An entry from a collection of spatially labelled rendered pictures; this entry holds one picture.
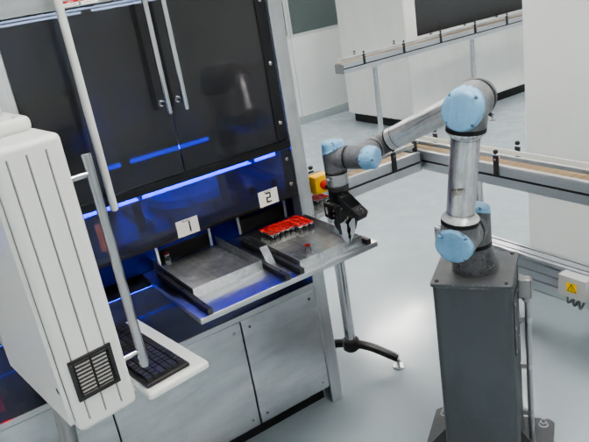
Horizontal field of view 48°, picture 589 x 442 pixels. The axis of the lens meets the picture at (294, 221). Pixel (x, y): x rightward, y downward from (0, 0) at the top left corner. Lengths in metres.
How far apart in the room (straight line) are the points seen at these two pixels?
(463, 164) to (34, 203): 1.15
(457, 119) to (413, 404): 1.47
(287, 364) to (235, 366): 0.25
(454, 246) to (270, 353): 1.01
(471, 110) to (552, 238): 1.81
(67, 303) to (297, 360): 1.35
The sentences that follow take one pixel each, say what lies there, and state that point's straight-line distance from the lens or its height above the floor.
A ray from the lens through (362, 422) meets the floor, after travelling 2.92.
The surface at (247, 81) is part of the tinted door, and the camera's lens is 2.41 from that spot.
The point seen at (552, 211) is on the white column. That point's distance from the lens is 3.55.
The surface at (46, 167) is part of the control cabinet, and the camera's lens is 1.61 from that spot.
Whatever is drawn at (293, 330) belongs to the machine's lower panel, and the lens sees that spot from 2.75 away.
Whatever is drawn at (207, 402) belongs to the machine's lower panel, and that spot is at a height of 0.31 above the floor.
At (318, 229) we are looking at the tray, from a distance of 2.49.
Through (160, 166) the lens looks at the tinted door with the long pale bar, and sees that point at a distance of 2.30.
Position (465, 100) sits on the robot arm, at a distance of 1.89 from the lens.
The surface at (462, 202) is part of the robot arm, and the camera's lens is 2.01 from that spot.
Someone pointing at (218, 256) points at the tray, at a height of 0.88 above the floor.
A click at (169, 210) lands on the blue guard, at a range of 2.33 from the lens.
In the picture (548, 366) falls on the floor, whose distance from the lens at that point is 3.21.
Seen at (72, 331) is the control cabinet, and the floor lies 1.08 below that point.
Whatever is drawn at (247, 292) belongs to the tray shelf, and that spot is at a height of 0.88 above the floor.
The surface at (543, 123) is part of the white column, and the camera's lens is 3.43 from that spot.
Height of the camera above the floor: 1.82
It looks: 21 degrees down
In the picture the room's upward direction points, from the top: 10 degrees counter-clockwise
